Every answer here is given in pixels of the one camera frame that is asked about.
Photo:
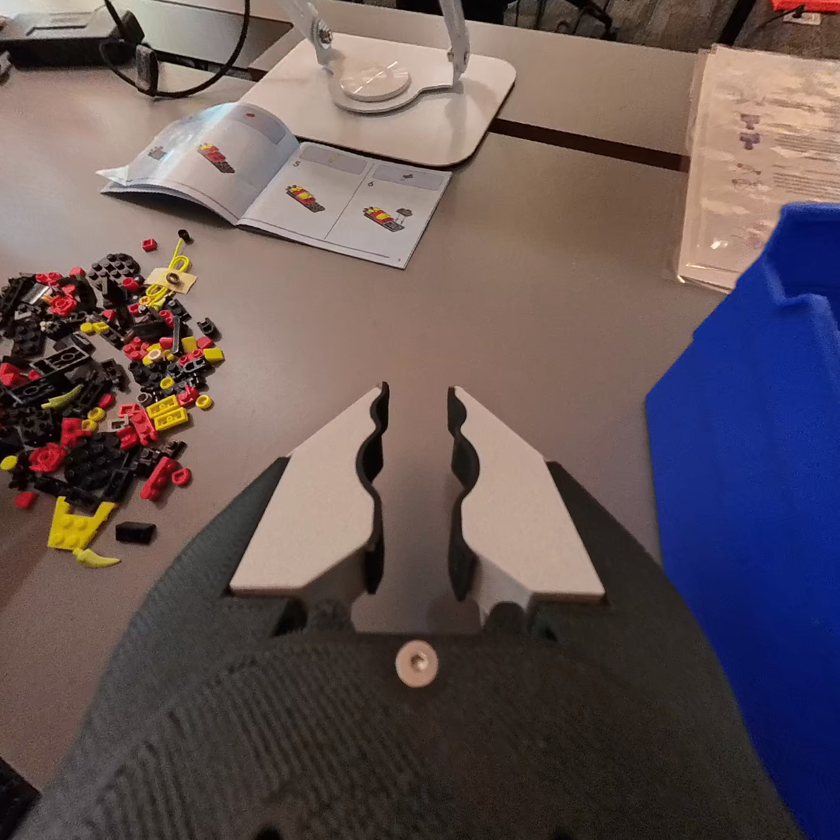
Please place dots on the blue plastic bin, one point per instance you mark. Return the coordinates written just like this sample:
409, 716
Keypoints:
754, 525

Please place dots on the lego instruction booklet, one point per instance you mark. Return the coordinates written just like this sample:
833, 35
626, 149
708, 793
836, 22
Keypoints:
275, 177

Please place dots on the pile of loose lego pieces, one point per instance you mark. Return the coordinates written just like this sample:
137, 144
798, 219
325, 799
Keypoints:
92, 453

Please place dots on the white desk lamp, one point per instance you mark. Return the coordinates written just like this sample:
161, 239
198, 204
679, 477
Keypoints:
420, 124

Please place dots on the dark flat object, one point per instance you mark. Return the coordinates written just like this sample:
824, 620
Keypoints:
13, 800

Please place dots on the black power adapter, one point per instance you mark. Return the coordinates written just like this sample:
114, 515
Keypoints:
59, 39

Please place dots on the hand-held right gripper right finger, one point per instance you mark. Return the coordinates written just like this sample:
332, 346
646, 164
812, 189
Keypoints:
525, 525

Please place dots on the red plastic part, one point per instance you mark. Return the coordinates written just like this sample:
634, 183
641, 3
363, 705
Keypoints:
797, 5

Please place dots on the paper sheet in clear sleeve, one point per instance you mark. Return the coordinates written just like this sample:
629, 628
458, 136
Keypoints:
741, 164

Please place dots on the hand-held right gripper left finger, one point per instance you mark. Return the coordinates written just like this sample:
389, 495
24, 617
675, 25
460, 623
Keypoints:
308, 525

